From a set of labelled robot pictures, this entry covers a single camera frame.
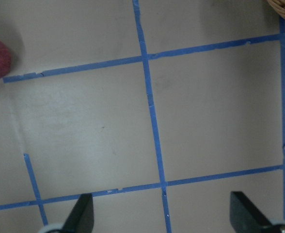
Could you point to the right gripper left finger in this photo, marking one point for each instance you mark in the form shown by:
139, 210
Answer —
81, 219

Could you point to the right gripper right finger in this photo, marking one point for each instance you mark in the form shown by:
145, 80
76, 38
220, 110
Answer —
245, 217

